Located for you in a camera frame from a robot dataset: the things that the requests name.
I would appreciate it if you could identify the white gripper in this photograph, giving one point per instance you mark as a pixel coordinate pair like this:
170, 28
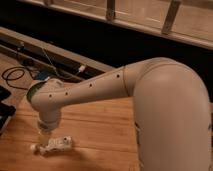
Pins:
44, 137

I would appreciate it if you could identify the white plastic bottle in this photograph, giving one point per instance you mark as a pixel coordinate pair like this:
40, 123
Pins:
59, 144

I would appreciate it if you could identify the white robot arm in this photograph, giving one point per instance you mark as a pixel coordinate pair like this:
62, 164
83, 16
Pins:
172, 110

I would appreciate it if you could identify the green ceramic bowl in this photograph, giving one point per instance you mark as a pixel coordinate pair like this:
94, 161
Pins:
33, 90

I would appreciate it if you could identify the blue object behind bowl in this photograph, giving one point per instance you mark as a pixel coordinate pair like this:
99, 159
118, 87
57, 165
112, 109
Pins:
42, 75

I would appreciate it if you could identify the black equipment at left edge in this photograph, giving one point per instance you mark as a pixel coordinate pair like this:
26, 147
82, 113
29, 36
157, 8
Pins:
6, 111

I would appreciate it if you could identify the wooden railing frame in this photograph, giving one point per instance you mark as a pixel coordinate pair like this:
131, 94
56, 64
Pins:
188, 21

